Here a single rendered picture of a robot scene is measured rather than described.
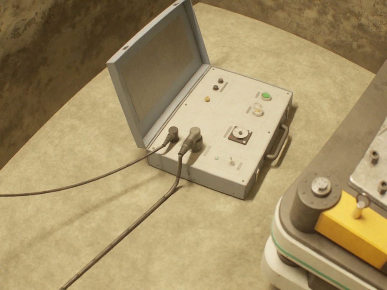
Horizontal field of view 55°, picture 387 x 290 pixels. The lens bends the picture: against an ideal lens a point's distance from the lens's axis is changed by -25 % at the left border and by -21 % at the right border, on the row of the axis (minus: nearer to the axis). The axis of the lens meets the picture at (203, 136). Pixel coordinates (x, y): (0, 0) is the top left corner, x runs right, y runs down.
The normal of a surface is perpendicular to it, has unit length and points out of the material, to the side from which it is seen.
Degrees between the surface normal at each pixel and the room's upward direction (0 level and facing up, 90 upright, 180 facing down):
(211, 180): 90
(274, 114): 0
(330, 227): 90
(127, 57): 75
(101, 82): 0
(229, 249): 0
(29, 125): 87
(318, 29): 90
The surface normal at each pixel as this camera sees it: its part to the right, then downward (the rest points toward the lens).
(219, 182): -0.43, 0.65
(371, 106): 0.00, -0.70
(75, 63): 0.83, 0.40
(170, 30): 0.87, 0.12
